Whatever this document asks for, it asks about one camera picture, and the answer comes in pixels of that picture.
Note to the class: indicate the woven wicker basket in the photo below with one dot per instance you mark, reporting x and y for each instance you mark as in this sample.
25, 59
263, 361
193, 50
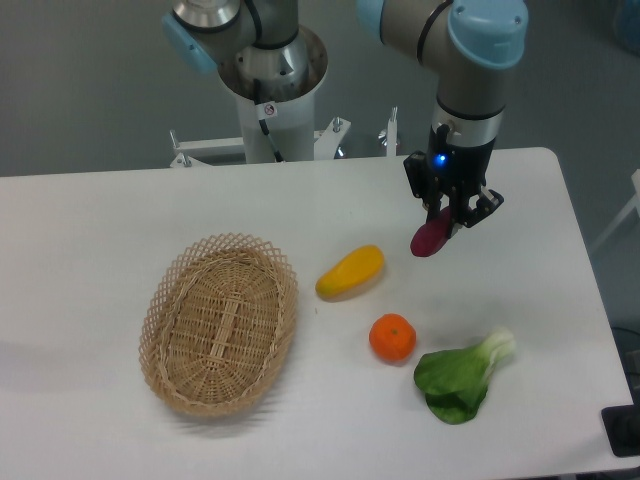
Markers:
219, 326

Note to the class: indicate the purple sweet potato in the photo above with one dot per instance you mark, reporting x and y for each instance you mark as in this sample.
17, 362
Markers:
433, 235

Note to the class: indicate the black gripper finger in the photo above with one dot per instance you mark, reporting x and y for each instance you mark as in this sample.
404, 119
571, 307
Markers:
461, 215
432, 202

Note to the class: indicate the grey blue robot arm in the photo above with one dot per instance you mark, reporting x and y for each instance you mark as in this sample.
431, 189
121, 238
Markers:
473, 46

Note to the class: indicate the green bok choy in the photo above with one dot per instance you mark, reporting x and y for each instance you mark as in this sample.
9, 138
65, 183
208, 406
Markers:
455, 382

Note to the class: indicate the black device at edge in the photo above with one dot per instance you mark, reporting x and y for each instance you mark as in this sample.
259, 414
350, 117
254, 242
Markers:
622, 428

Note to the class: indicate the orange tangerine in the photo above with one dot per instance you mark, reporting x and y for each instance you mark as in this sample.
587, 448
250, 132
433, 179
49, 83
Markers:
392, 338

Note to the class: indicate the white metal base frame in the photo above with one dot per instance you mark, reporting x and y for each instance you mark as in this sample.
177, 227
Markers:
298, 143

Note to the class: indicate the yellow mango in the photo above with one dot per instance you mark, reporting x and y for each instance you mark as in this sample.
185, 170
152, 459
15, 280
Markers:
355, 270

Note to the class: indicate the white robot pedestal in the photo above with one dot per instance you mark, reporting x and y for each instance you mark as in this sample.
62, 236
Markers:
276, 84

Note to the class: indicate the white furniture at right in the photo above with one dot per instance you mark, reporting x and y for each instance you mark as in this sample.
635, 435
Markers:
630, 208

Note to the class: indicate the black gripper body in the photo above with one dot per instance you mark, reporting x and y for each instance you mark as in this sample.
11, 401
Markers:
455, 169

